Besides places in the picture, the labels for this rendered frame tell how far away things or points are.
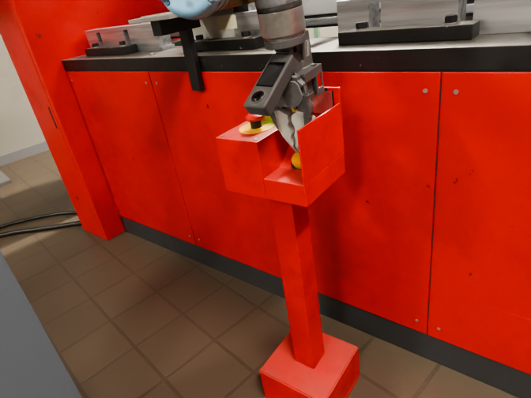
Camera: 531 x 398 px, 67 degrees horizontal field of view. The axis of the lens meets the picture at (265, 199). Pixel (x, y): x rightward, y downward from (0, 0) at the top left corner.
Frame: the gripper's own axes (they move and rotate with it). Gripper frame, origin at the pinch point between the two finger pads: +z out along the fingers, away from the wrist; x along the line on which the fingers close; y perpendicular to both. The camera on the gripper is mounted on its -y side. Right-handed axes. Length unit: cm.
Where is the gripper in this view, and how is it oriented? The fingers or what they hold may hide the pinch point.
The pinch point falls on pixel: (295, 148)
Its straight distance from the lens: 78.0
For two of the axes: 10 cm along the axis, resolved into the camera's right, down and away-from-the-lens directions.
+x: -8.0, -1.7, 5.7
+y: 5.6, -5.3, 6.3
